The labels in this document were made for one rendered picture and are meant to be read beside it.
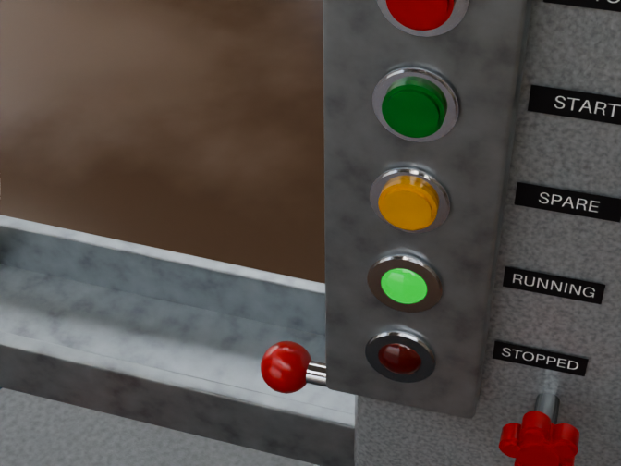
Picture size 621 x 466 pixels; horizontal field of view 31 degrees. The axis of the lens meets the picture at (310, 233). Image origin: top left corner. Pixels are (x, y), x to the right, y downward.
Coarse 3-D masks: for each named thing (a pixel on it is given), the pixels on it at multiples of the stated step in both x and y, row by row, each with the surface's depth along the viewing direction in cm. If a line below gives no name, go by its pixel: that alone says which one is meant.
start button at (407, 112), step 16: (384, 96) 45; (400, 96) 45; (416, 96) 44; (432, 96) 44; (384, 112) 46; (400, 112) 45; (416, 112) 45; (432, 112) 45; (400, 128) 46; (416, 128) 45; (432, 128) 45
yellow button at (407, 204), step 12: (396, 180) 48; (408, 180) 48; (384, 192) 48; (396, 192) 48; (408, 192) 48; (420, 192) 48; (384, 204) 48; (396, 204) 48; (408, 204) 48; (420, 204) 48; (432, 204) 48; (384, 216) 49; (396, 216) 49; (408, 216) 49; (420, 216) 48; (432, 216) 48; (408, 228) 49; (420, 228) 49
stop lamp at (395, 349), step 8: (392, 344) 55; (400, 344) 55; (384, 352) 55; (392, 352) 55; (400, 352) 55; (408, 352) 55; (416, 352) 55; (384, 360) 55; (392, 360) 55; (400, 360) 55; (408, 360) 55; (416, 360) 55; (392, 368) 56; (400, 368) 55; (408, 368) 55; (416, 368) 55
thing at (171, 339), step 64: (0, 256) 88; (64, 256) 86; (128, 256) 84; (192, 256) 83; (0, 320) 84; (64, 320) 84; (128, 320) 84; (192, 320) 84; (256, 320) 84; (320, 320) 82; (0, 384) 80; (64, 384) 77; (128, 384) 75; (192, 384) 74; (256, 384) 80; (256, 448) 76; (320, 448) 74
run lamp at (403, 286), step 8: (392, 272) 52; (400, 272) 51; (408, 272) 51; (384, 280) 52; (392, 280) 52; (400, 280) 52; (408, 280) 51; (416, 280) 51; (384, 288) 52; (392, 288) 52; (400, 288) 52; (408, 288) 52; (416, 288) 52; (424, 288) 52; (392, 296) 52; (400, 296) 52; (408, 296) 52; (416, 296) 52; (424, 296) 52
